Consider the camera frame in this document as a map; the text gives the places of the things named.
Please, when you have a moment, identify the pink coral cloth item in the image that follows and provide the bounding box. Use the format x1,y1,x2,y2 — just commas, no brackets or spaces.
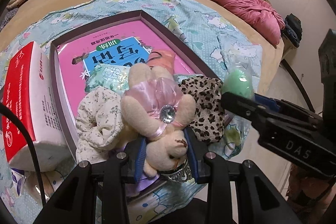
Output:
146,50,176,75

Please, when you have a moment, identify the purple tray with pink book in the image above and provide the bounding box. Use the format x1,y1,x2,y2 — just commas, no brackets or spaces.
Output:
49,9,227,196

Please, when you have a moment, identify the red white tissue pack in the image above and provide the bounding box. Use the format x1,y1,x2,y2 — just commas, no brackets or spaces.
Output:
3,42,70,172

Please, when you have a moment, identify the Hello Kitty blue blanket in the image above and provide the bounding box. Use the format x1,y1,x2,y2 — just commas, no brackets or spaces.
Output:
1,0,263,223

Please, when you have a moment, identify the white snack packet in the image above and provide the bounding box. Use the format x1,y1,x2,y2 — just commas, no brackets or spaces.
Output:
11,168,26,197

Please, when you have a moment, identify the black cable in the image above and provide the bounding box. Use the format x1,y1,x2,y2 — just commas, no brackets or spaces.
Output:
0,103,47,206

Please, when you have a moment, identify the purple satin bow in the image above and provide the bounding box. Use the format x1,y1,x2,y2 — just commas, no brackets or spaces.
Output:
125,173,159,197

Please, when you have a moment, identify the round tan bed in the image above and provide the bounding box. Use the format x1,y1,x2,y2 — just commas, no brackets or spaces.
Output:
1,0,284,95

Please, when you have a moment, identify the white floral scrunchie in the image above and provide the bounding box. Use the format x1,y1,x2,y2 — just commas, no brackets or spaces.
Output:
76,86,137,164

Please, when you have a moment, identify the leopard print scrunchie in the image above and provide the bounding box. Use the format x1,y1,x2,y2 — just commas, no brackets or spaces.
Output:
179,76,224,144

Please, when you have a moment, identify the large green floral tissue pack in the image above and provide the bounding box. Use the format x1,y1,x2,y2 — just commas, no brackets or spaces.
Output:
84,64,130,95

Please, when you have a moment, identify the green egg sponge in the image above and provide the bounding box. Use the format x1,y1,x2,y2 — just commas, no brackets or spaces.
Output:
221,67,255,100

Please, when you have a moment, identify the person's right hand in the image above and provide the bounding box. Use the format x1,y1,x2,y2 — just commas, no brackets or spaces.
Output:
286,164,335,223

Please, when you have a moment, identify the dark clothes pile on chair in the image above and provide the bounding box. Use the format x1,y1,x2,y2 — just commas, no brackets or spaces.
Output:
281,14,303,48

